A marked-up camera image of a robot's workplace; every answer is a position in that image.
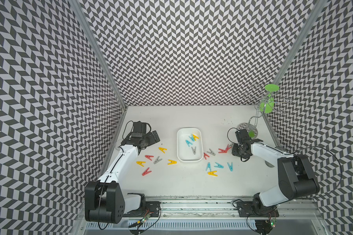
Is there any gray clothespin group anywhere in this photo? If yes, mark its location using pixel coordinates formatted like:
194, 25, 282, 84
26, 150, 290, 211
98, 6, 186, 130
207, 149, 216, 156

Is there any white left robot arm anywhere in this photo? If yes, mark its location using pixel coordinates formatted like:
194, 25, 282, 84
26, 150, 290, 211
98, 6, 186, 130
84, 121, 160, 224

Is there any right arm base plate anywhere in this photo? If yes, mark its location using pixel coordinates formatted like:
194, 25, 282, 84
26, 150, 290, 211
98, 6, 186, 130
235, 201, 279, 219

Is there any chrome green jewelry stand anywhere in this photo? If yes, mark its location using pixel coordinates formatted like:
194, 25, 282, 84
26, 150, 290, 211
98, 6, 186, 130
236, 84, 292, 139

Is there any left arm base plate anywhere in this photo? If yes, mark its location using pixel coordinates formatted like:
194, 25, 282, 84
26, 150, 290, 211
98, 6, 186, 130
124, 201, 161, 218

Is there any white plastic storage box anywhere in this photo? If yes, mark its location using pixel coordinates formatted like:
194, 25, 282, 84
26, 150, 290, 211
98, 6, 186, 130
176, 127, 204, 163

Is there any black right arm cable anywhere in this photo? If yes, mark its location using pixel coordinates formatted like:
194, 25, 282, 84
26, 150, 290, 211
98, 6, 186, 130
285, 146, 343, 192

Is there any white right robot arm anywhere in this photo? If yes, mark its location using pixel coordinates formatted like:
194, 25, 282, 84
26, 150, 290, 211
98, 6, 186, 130
232, 129, 320, 215

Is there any red clothespin group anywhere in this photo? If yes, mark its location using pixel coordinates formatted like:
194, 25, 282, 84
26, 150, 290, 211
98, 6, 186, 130
218, 147, 230, 153

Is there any red clothespin lower left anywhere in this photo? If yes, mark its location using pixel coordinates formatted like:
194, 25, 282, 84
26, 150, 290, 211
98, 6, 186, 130
142, 167, 152, 176

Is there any aluminium front rail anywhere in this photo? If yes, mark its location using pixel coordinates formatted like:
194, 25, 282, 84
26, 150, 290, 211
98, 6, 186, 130
76, 196, 324, 221

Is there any clear drinking glass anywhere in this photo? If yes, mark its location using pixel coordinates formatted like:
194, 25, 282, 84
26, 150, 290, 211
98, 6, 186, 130
112, 140, 121, 151

